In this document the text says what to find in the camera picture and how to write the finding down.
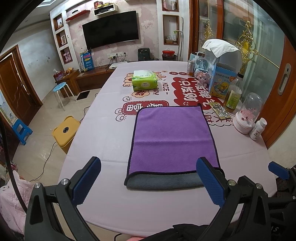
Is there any purple grey microfibre towel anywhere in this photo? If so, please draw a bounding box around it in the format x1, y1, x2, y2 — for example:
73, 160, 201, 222
124, 104, 220, 191

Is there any white pill bottle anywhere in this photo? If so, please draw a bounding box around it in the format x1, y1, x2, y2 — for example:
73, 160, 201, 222
249, 118, 267, 141

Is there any pink blanket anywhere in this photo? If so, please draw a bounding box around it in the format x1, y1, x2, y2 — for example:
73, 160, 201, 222
1, 171, 33, 235

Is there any yellow plastic stool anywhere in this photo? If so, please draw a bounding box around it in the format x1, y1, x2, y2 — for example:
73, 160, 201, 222
52, 116, 80, 154

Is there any pink glass dome ornament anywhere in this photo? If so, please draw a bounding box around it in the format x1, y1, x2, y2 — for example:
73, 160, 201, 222
233, 92, 263, 135

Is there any pink printed tablecloth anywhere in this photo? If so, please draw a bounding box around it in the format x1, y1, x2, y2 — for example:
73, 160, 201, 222
60, 61, 276, 236

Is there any blue step stool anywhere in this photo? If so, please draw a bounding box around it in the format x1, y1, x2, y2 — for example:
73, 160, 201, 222
12, 118, 33, 145

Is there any rhinestone sticker card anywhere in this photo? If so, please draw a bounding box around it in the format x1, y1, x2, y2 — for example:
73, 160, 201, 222
209, 102, 231, 120

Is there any yellow oil bottle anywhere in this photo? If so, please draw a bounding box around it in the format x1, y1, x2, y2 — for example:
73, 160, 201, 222
223, 73, 244, 113

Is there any blue round stool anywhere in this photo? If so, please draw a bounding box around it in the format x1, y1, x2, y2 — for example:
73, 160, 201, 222
53, 82, 77, 112

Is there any blue duck picture box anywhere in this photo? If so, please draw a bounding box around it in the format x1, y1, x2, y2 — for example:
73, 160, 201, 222
208, 62, 237, 99

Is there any wooden door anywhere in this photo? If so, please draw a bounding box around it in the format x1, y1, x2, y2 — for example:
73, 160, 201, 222
1, 45, 43, 126

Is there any red snack box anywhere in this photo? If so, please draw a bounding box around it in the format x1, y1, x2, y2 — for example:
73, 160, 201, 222
53, 69, 65, 82

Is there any wooden tv cabinet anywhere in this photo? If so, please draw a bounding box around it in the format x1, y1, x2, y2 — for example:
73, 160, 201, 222
56, 65, 114, 96

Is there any pink figure toy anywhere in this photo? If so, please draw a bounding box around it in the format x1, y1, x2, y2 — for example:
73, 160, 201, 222
194, 70, 211, 87

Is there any white water dispenser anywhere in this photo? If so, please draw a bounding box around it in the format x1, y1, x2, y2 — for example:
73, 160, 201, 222
202, 39, 242, 73

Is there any snow globe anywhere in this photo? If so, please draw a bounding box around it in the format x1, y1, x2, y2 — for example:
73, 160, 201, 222
194, 57, 209, 78

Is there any orange drink can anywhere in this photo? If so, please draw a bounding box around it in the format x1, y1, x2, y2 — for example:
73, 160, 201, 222
187, 59, 195, 76

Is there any green tissue pack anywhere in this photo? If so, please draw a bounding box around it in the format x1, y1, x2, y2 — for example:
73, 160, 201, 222
132, 70, 158, 91

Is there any blue poster box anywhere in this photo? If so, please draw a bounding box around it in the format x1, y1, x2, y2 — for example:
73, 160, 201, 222
80, 51, 94, 72

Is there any black air fryer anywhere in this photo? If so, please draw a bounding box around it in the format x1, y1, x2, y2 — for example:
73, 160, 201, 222
137, 48, 151, 61

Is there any red cooking pot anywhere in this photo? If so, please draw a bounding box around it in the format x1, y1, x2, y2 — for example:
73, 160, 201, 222
162, 49, 177, 61

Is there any black flat television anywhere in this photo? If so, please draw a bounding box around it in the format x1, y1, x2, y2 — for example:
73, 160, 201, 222
82, 11, 139, 50

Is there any black floor cable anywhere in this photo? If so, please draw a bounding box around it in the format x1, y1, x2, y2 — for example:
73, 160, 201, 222
29, 92, 99, 182

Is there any white wall shelf unit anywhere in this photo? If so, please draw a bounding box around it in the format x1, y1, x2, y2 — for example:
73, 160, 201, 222
50, 8, 79, 71

